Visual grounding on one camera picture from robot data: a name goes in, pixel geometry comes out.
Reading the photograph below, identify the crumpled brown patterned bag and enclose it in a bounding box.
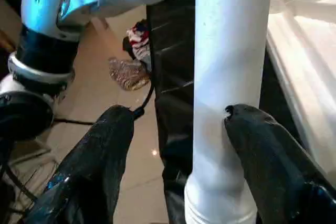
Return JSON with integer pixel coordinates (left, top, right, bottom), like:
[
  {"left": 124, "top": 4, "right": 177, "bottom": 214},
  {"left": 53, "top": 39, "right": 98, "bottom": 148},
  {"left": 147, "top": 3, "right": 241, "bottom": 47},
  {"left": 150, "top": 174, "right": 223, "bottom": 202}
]
[{"left": 109, "top": 57, "right": 151, "bottom": 91}]

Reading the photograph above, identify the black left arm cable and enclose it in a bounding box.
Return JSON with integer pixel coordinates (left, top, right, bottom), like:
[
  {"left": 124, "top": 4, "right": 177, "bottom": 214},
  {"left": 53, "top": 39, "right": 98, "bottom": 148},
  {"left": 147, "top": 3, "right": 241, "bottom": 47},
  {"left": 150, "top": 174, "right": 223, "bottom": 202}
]
[{"left": 0, "top": 153, "right": 39, "bottom": 210}]

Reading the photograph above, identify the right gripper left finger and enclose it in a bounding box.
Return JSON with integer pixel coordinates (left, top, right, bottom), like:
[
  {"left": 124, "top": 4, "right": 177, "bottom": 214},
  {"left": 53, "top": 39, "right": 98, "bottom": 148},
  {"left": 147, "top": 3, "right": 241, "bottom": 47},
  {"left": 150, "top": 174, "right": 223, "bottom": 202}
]
[{"left": 25, "top": 104, "right": 136, "bottom": 224}]

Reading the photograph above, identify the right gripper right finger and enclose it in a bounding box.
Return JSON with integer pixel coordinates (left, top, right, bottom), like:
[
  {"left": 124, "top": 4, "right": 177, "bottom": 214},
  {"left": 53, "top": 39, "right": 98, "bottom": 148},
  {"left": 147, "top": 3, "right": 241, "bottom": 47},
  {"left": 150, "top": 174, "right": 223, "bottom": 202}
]
[{"left": 222, "top": 104, "right": 336, "bottom": 224}]

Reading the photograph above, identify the black work mat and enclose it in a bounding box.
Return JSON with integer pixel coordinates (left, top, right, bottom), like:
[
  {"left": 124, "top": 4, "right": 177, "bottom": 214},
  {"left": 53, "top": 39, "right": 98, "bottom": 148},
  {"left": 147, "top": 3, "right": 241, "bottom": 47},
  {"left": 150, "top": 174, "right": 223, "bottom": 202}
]
[{"left": 145, "top": 0, "right": 336, "bottom": 224}]

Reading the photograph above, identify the white plastic table top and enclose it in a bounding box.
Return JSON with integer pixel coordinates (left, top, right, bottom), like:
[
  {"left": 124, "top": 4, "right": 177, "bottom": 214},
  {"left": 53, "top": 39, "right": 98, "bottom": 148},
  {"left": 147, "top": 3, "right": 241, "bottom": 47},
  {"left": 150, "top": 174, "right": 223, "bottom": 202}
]
[{"left": 266, "top": 0, "right": 336, "bottom": 174}]

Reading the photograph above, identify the black floor cable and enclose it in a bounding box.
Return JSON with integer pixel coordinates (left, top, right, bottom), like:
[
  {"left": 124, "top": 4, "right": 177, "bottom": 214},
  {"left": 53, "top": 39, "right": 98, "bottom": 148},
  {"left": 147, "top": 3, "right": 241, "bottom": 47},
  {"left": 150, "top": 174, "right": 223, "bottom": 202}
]
[{"left": 52, "top": 83, "right": 155, "bottom": 125}]

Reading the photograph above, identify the red white cloth heap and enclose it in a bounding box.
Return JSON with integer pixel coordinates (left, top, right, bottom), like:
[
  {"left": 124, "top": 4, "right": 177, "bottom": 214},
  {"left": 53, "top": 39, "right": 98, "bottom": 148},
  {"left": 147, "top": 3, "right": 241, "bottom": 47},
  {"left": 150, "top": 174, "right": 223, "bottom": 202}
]
[{"left": 122, "top": 19, "right": 152, "bottom": 73}]

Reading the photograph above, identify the white plastic table leg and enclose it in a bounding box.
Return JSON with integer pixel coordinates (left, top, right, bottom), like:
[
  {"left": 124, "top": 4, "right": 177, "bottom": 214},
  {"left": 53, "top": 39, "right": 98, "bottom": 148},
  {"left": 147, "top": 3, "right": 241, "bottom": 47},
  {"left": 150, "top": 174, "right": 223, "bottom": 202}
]
[{"left": 183, "top": 0, "right": 274, "bottom": 224}]

